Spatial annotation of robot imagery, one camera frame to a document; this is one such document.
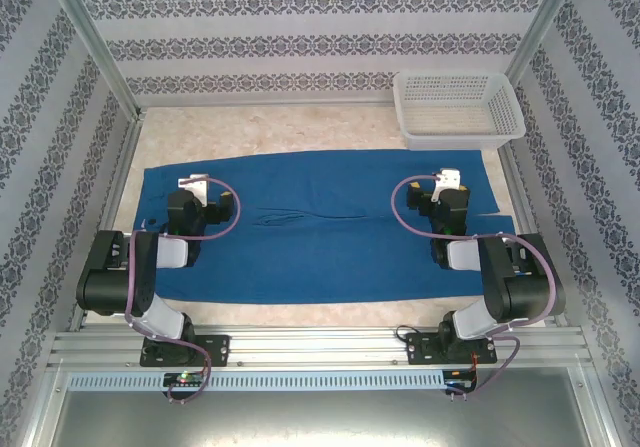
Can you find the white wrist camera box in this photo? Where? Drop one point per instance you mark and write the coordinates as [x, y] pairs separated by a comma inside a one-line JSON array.
[[447, 179], [195, 187]]

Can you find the white plastic mesh basket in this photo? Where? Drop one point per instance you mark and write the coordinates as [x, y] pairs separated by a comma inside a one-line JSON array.
[[457, 112]]

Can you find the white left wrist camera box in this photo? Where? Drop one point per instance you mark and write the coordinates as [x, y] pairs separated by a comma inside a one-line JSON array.
[[195, 187]]

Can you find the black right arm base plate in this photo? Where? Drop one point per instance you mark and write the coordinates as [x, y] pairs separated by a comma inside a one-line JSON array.
[[420, 349]]

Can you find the right small circuit board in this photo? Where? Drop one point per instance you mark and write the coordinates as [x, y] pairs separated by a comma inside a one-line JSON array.
[[460, 381]]

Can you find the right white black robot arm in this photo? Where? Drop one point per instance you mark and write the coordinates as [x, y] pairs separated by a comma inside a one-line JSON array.
[[525, 287]]

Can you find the aluminium frame post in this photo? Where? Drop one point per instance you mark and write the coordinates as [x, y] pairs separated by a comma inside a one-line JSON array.
[[545, 27], [95, 42]]

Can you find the grey metal panel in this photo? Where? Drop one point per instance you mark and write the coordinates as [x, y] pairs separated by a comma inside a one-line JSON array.
[[320, 419]]

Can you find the aluminium mounting rail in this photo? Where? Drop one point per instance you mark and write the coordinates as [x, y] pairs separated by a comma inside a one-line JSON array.
[[320, 347]]

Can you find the left small circuit board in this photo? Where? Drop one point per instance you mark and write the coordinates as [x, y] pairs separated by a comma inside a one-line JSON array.
[[184, 379]]

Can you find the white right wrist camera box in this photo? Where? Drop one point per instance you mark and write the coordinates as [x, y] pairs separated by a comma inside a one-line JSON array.
[[447, 179]]

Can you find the small circuit board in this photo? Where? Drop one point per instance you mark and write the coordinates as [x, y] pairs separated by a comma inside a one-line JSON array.
[[184, 379], [460, 381]]

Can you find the blue long pants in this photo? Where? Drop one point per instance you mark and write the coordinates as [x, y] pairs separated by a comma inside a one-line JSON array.
[[325, 247]]

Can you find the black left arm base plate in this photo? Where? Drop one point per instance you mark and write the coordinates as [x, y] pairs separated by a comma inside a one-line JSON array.
[[215, 349]]

